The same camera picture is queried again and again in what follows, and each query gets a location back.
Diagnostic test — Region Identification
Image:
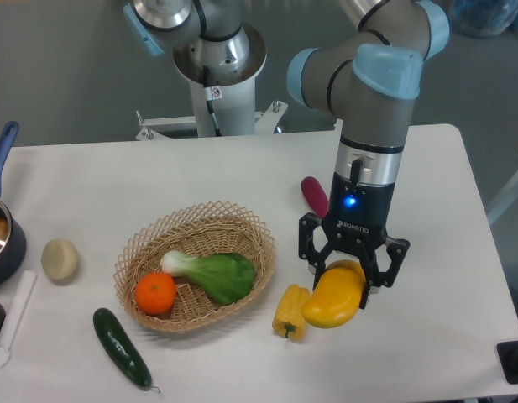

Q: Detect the blue saucepan with handle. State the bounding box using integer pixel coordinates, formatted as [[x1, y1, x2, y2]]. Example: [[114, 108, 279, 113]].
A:
[[0, 121, 27, 285]]

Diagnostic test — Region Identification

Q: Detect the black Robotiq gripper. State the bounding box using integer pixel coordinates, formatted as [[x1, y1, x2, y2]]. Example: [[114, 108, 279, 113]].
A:
[[298, 170, 411, 311]]

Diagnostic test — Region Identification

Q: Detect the black device at right edge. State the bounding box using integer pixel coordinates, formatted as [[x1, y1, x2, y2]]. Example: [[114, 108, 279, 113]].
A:
[[496, 341, 518, 385]]

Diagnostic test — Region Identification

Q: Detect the woven wicker basket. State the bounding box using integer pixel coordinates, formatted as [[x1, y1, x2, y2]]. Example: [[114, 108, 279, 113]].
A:
[[114, 201, 275, 332]]

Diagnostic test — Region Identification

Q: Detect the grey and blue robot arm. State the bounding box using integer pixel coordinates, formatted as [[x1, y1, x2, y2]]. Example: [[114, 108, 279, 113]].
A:
[[123, 1, 449, 296]]

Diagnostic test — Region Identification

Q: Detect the blue plastic bag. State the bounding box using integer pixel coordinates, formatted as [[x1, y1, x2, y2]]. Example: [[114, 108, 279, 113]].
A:
[[447, 0, 518, 39]]

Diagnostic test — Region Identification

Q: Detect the white frame at right edge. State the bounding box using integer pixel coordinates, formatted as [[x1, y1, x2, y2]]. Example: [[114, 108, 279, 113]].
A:
[[486, 170, 518, 225]]

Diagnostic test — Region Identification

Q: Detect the purple sweet potato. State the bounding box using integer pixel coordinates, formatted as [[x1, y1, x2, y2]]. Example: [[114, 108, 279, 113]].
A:
[[301, 176, 328, 218]]

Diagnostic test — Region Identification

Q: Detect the beige round potato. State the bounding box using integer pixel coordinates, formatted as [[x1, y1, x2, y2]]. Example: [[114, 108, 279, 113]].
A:
[[41, 238, 79, 281]]

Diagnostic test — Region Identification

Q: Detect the green bok choy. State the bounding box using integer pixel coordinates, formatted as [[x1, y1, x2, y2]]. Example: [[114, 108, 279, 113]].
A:
[[160, 250, 255, 306]]

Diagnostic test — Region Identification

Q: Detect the yellow bell pepper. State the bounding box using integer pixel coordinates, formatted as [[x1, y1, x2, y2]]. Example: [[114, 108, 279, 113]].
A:
[[272, 284, 311, 342]]

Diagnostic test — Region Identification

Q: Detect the orange tangerine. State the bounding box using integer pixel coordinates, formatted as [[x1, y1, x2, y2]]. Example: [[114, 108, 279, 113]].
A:
[[134, 272, 176, 315]]

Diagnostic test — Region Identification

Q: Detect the dark green cucumber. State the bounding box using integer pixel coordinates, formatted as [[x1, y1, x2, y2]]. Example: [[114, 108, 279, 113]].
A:
[[92, 307, 161, 393]]

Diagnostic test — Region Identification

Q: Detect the yellow mango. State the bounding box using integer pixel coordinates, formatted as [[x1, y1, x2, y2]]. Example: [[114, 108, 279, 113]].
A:
[[301, 260, 366, 329]]

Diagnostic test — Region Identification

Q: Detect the black cable on pedestal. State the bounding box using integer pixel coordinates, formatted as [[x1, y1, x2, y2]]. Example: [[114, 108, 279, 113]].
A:
[[201, 65, 222, 138]]

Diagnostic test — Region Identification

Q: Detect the white plastic utensil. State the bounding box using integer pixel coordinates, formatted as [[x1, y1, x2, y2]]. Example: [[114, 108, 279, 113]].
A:
[[0, 270, 37, 368]]

